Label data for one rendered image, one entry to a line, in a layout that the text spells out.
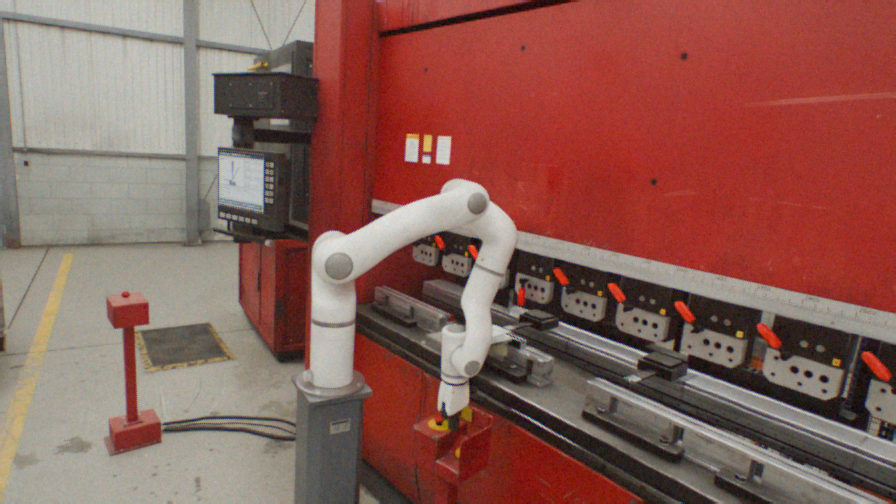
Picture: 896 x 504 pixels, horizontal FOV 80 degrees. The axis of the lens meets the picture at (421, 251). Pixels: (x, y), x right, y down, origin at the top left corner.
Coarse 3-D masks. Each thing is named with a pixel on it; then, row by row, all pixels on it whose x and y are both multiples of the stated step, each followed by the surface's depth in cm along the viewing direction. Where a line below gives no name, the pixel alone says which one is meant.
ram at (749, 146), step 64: (640, 0) 148; (704, 0) 135; (768, 0) 124; (832, 0) 115; (384, 64) 244; (448, 64) 211; (512, 64) 185; (576, 64) 165; (640, 64) 149; (704, 64) 136; (768, 64) 125; (832, 64) 116; (384, 128) 247; (448, 128) 213; (512, 128) 187; (576, 128) 167; (640, 128) 151; (704, 128) 137; (768, 128) 126; (832, 128) 117; (384, 192) 251; (512, 192) 189; (576, 192) 169; (640, 192) 152; (704, 192) 138; (768, 192) 127; (832, 192) 117; (576, 256) 170; (640, 256) 153; (704, 256) 140; (768, 256) 128; (832, 256) 118; (832, 320) 119
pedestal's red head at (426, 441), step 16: (432, 416) 181; (416, 432) 173; (432, 432) 171; (448, 432) 171; (464, 432) 178; (480, 432) 168; (416, 448) 174; (432, 448) 169; (448, 448) 173; (464, 448) 162; (480, 448) 170; (432, 464) 170; (448, 464) 167; (464, 464) 164; (480, 464) 171; (448, 480) 166; (464, 480) 166
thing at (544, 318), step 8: (528, 312) 219; (536, 312) 219; (544, 312) 220; (520, 320) 219; (528, 320) 216; (536, 320) 213; (544, 320) 213; (552, 320) 215; (504, 328) 206; (512, 328) 207; (520, 328) 210; (536, 328) 213; (544, 328) 212; (552, 328) 216
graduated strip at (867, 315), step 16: (384, 208) 252; (528, 240) 185; (544, 240) 180; (560, 240) 175; (592, 256) 166; (608, 256) 161; (624, 256) 157; (656, 272) 150; (672, 272) 146; (688, 272) 143; (704, 272) 140; (736, 288) 134; (752, 288) 131; (768, 288) 128; (800, 304) 123; (816, 304) 121; (832, 304) 119; (848, 304) 116; (864, 320) 115; (880, 320) 112
